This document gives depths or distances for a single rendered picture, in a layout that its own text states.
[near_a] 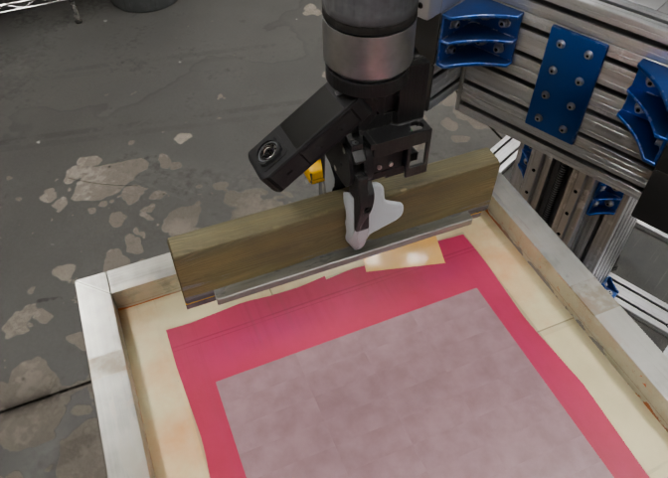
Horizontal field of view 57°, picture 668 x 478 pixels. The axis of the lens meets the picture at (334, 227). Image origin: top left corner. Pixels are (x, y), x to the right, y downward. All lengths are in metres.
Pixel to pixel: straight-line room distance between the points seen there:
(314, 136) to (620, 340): 0.43
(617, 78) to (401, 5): 0.56
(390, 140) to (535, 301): 0.34
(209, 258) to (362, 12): 0.27
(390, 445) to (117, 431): 0.28
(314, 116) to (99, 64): 2.64
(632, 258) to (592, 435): 1.29
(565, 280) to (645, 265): 1.19
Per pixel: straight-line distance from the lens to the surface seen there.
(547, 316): 0.80
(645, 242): 2.05
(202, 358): 0.74
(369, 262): 0.81
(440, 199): 0.68
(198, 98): 2.79
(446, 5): 0.99
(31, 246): 2.33
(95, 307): 0.77
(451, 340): 0.75
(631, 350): 0.77
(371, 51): 0.49
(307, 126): 0.54
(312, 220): 0.61
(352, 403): 0.70
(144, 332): 0.78
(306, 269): 0.64
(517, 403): 0.73
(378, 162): 0.58
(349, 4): 0.47
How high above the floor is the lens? 1.58
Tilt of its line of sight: 47 degrees down
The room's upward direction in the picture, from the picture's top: straight up
